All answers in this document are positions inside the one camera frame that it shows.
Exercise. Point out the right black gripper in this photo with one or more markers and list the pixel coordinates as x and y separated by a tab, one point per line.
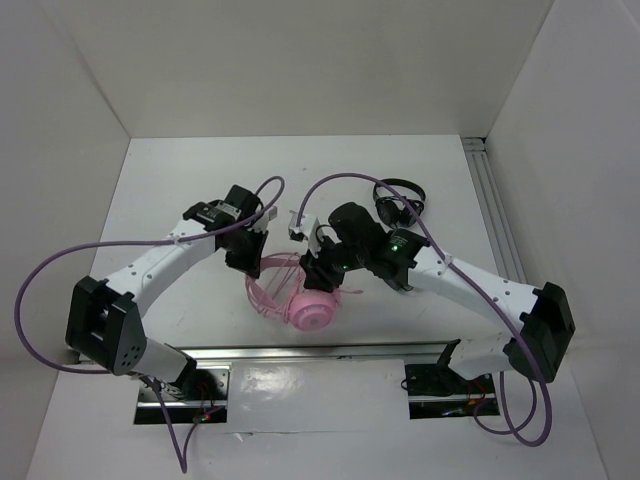
317	274

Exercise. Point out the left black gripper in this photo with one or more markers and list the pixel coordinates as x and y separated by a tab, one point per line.
251	264

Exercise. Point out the pink headphones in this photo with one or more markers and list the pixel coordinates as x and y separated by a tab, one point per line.
284	297

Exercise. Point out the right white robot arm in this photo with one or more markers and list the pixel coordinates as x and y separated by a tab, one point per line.
536	324

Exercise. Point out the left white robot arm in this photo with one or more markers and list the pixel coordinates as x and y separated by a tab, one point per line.
105	322

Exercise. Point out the lower black headphones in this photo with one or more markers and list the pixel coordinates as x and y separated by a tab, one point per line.
398	285

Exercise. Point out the black headphones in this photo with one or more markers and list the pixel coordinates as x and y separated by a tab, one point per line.
392	209
398	285

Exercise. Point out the upper black headphones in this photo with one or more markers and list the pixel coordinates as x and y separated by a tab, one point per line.
392	209

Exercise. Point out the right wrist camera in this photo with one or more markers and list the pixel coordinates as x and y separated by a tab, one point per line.
302	227

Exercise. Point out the aluminium rail front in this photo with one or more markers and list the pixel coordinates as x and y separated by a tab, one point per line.
325	352

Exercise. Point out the aluminium rail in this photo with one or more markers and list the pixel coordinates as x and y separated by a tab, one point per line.
492	210
325	352

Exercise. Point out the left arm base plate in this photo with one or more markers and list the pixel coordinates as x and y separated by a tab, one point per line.
205	401

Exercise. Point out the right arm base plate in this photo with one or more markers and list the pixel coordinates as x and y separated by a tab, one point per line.
435	392

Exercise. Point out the aluminium rail right side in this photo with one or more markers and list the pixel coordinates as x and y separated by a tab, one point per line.
492	210

